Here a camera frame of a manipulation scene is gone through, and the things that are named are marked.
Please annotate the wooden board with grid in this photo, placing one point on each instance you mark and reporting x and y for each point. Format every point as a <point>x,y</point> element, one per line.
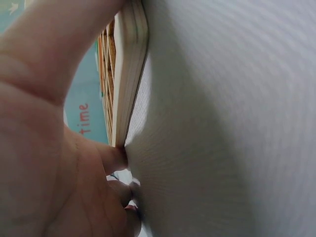
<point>128,81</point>

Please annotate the person's left hand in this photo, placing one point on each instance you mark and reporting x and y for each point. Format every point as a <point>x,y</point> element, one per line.
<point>44,138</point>

